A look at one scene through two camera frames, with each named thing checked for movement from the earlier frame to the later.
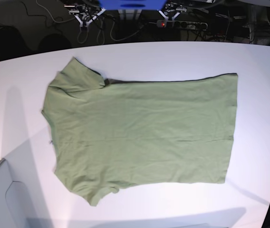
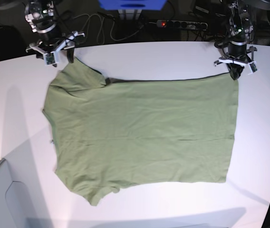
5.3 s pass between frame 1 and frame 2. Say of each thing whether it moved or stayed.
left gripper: moved
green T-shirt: stayed
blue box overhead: stayed
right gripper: moved
